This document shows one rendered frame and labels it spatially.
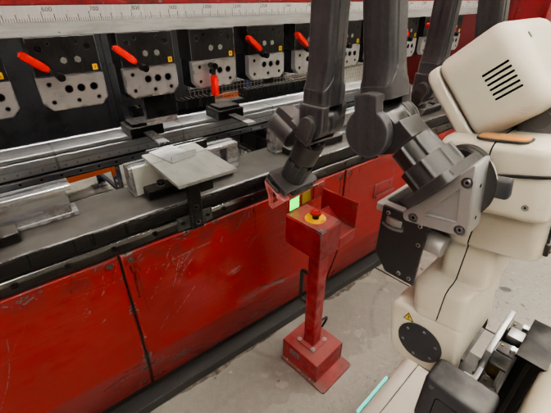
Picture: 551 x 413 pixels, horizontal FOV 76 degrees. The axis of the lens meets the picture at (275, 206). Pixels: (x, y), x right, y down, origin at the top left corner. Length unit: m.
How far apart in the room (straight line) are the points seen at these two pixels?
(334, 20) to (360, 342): 1.50
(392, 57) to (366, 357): 1.45
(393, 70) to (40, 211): 0.95
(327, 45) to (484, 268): 0.52
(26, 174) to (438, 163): 1.21
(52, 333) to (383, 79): 1.07
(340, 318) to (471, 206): 1.44
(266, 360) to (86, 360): 0.77
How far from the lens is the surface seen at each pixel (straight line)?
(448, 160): 0.56
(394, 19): 0.58
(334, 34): 0.64
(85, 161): 1.40
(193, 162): 1.07
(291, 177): 0.75
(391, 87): 0.57
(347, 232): 1.27
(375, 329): 1.92
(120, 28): 1.07
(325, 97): 0.64
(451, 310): 0.84
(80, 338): 1.27
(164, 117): 1.18
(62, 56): 1.05
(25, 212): 1.15
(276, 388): 1.67
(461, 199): 0.56
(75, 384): 1.40
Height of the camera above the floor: 1.42
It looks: 31 degrees down
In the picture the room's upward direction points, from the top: straight up
